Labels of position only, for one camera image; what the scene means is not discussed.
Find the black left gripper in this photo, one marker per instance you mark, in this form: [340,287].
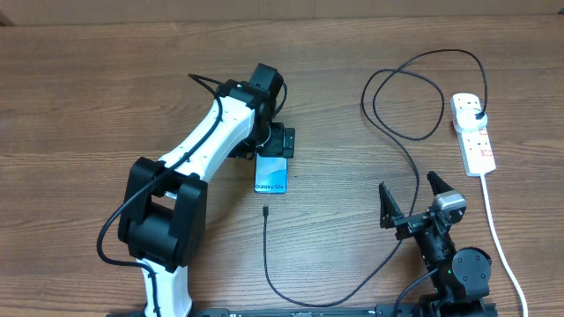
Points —
[281,143]

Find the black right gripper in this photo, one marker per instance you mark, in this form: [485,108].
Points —
[389,217]

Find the blue Galaxy smartphone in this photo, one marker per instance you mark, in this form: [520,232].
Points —
[270,175]

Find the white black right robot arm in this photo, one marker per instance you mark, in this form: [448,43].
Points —
[457,280]

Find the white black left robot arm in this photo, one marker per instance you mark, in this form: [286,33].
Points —
[161,222]

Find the white charger plug adapter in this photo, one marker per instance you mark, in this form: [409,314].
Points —
[470,119]

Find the white power strip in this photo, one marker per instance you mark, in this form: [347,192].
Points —
[475,146]

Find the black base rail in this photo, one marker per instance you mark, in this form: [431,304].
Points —
[299,311]

